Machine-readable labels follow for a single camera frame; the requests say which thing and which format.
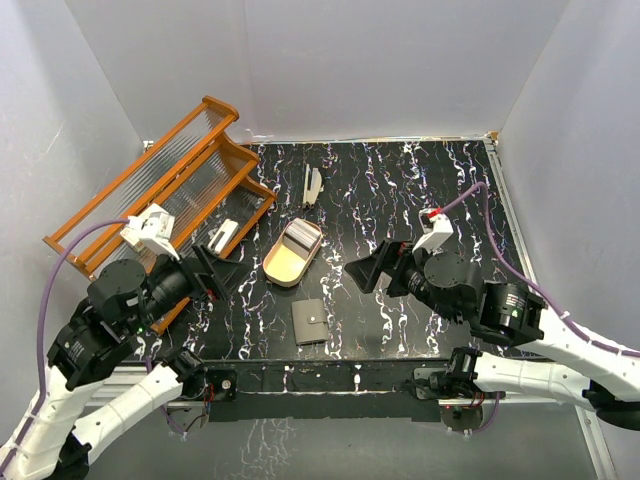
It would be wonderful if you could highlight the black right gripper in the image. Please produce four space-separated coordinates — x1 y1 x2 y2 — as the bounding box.
346 238 463 326

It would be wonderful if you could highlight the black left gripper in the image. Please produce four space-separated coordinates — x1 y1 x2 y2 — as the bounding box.
127 239 254 334

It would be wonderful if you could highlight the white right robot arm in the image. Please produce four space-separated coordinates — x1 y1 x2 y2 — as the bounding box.
345 240 639 431

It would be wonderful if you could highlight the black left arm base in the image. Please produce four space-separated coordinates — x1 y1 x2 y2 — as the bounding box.
164 364 239 436

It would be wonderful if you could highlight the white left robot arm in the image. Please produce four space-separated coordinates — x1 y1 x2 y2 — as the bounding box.
1 245 251 479

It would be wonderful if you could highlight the black right arm base motor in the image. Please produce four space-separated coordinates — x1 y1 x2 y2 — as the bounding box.
398 366 506 417

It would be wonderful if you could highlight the stack of white cards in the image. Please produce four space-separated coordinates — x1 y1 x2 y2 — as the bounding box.
283 219 321 257

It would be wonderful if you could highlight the white stapler near rack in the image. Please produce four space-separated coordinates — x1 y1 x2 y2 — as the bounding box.
207 218 239 255

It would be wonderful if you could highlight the orange wooden rack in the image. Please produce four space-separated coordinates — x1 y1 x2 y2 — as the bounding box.
41 95 278 335

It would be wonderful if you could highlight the white stapler on table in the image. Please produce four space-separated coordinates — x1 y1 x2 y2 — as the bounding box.
302 164 323 209

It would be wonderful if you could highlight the beige oval plastic tray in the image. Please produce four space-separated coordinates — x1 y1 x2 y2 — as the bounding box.
263 220 323 288

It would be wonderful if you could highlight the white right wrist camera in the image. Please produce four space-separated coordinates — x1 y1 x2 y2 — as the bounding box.
412 208 453 254

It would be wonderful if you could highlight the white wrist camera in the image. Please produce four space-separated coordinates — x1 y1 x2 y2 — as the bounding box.
412 208 453 254
120 203 180 260

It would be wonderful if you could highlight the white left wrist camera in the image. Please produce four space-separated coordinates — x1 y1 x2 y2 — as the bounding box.
120 203 180 260

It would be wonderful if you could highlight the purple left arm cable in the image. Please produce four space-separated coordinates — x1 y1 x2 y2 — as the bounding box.
0 217 151 451

